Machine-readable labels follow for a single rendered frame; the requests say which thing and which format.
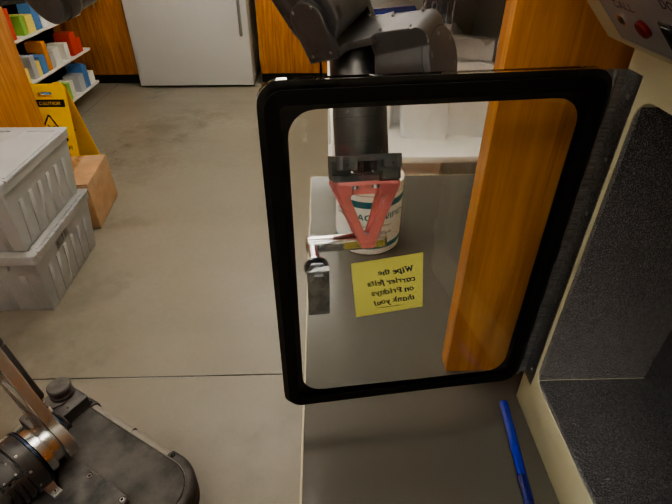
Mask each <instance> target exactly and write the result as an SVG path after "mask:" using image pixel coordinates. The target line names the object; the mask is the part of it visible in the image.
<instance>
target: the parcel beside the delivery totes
mask: <svg viewBox="0 0 672 504"><path fill-rule="evenodd" d="M71 161H72V167H73V172H74V177H75V182H76V188H77V189H88V190H87V193H88V196H89V197H88V199H87V202H88V207H89V211H90V216H91V222H92V227H93V229H94V228H102V226H103V224H104V222H105V220H106V218H107V216H108V214H109V211H110V209H111V207H112V205H113V203H114V201H115V199H116V197H117V191H116V187H115V184H114V180H113V177H112V174H111V170H110V167H109V164H108V160H107V157H106V154H99V155H84V156H71Z"/></svg>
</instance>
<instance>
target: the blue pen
mask: <svg viewBox="0 0 672 504"><path fill-rule="evenodd" d="M499 404H500V408H501V412H502V416H503V421H504V425H505V429H506V433H507V437H508V441H509V445H510V449H511V453H512V457H513V461H514V465H515V469H516V473H517V476H518V481H519V485H520V489H521V493H522V498H523V502H524V504H535V503H534V499H533V496H532V492H531V488H530V484H529V481H528V477H527V473H526V469H525V465H524V461H523V458H522V454H521V450H520V446H519V442H518V439H517V435H516V431H515V427H514V423H513V420H512V416H511V412H510V408H509V405H508V402H507V401H506V400H502V401H500V402H499Z"/></svg>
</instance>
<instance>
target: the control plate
mask: <svg viewBox="0 0 672 504"><path fill-rule="evenodd" d="M599 1H600V3H601V5H602V6H603V8H604V10H605V11H606V13H607V15H608V16H609V18H610V20H611V21H612V23H613V25H614V26H615V28H616V30H617V31H618V33H619V35H620V36H621V38H622V39H624V40H626V41H629V42H631V43H633V44H636V45H638V46H640V47H642V48H645V49H647V50H649V51H652V52H654V53H656V54H658V55H661V56H663V57H665V58H668V59H670V60H672V50H671V48H670V46H669V44H668V43H667V41H666V39H665V37H664V35H663V34H662V32H661V30H660V27H659V25H658V24H657V22H658V21H659V22H662V23H665V24H668V25H671V26H672V0H599ZM616 14H620V15H621V16H622V17H623V18H624V19H625V21H626V23H627V25H626V26H624V25H622V24H621V23H620V22H619V21H618V19H617V17H616ZM638 20H642V21H643V22H644V23H645V24H646V25H647V26H648V27H649V28H650V30H651V32H652V36H651V37H650V38H649V39H644V38H643V37H641V36H640V35H639V34H638V32H637V31H636V29H635V27H634V25H635V22H636V21H638Z"/></svg>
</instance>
